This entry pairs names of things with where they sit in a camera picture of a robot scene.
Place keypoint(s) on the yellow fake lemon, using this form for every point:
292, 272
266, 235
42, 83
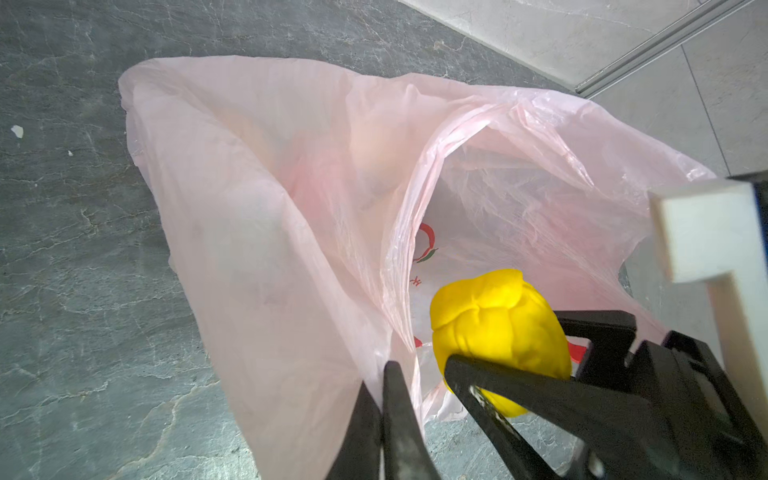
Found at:
500, 318

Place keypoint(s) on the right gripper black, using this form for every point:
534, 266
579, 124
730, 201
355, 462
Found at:
666, 411

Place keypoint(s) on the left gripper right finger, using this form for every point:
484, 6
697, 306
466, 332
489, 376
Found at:
405, 454

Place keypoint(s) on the pink plastic bag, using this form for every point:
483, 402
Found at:
312, 212

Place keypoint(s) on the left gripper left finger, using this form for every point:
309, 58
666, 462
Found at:
359, 457

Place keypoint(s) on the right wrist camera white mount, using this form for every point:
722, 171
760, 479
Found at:
715, 232

